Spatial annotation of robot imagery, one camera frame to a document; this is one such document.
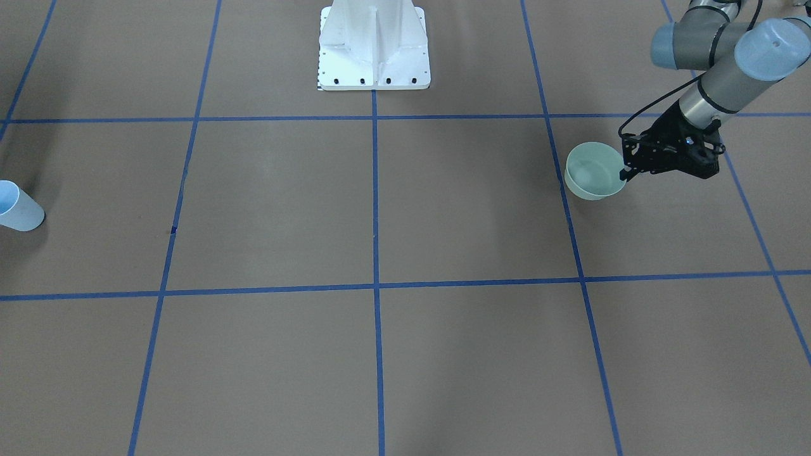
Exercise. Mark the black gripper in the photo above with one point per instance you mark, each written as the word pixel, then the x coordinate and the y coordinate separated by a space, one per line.
pixel 661 137

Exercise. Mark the light green bowl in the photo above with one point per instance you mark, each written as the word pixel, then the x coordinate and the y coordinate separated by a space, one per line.
pixel 592 171

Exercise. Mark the light blue cup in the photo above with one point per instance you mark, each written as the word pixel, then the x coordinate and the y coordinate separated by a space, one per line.
pixel 19 211

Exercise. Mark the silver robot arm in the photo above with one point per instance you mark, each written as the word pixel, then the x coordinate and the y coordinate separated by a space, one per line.
pixel 736 62

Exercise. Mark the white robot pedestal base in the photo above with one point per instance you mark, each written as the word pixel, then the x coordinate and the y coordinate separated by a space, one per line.
pixel 373 46

